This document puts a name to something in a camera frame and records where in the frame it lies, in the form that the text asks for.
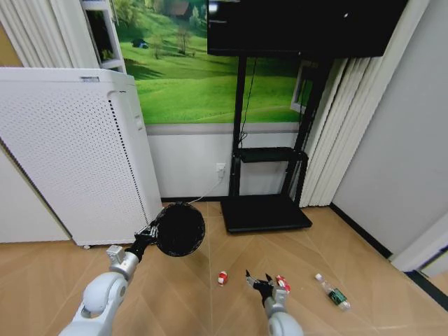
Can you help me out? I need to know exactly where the red white snack wrapper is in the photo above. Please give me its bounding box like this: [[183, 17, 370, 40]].
[[275, 274, 292, 293]]

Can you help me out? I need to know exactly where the clear bottle green label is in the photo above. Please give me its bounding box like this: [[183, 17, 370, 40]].
[[314, 273, 352, 312]]

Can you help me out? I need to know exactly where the white perforated air purifier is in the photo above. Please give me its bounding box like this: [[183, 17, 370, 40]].
[[0, 66, 164, 249]]

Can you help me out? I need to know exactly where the black stand shelf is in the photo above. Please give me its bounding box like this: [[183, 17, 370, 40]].
[[232, 146, 309, 165]]

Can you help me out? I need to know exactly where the white pleated curtain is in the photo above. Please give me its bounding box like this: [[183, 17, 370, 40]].
[[298, 55, 384, 209], [0, 0, 101, 69]]

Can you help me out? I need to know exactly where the black television screen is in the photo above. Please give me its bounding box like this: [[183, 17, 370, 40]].
[[206, 0, 410, 58]]

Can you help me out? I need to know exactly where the black stand base plate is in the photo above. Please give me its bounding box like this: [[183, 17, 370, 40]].
[[220, 195, 314, 235]]

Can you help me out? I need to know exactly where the white power cable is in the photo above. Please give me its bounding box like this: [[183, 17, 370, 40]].
[[187, 173, 225, 204]]

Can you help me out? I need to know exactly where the black television stand frame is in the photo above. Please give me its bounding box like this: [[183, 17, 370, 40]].
[[227, 52, 333, 211]]

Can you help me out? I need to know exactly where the green landscape wall poster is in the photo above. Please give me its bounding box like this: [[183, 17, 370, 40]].
[[111, 0, 305, 125]]

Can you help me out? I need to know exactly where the black hanging cable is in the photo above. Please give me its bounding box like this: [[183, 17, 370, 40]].
[[237, 57, 258, 150]]

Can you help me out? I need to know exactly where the white window frame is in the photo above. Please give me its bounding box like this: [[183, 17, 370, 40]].
[[290, 59, 320, 115], [79, 0, 127, 74]]

